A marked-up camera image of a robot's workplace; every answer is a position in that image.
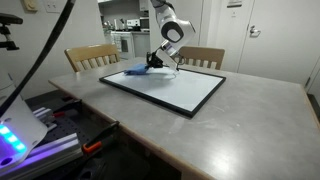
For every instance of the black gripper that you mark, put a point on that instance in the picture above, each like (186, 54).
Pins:
(153, 60)

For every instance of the blue towel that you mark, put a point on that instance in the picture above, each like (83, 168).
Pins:
(138, 69)

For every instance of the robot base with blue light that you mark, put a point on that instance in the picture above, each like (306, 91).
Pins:
(20, 132)

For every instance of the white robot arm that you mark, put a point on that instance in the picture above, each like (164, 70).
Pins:
(176, 33)

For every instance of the black framed whiteboard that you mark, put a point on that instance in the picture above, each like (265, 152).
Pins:
(183, 91)

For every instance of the white kitchen stove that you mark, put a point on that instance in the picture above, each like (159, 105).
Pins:
(124, 43)

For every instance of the microwave oven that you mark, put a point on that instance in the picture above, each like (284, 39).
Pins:
(144, 24)

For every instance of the wooden chair right far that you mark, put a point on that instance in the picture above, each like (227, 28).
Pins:
(193, 54)

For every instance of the wooden chair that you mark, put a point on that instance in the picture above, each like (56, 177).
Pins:
(102, 54)
(193, 54)

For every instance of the wooden chair left far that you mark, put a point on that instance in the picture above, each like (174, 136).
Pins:
(102, 54)

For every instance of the black orange clamp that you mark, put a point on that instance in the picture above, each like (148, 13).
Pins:
(96, 143)
(75, 104)

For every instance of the thermostat dial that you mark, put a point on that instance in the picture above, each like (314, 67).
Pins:
(30, 5)

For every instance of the light switch plate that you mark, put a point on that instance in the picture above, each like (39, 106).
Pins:
(51, 6)

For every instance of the aluminium rail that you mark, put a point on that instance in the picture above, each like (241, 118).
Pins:
(45, 158)

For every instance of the white door with handle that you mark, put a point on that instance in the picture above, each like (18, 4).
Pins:
(282, 40)

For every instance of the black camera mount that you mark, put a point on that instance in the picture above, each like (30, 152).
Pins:
(5, 21)

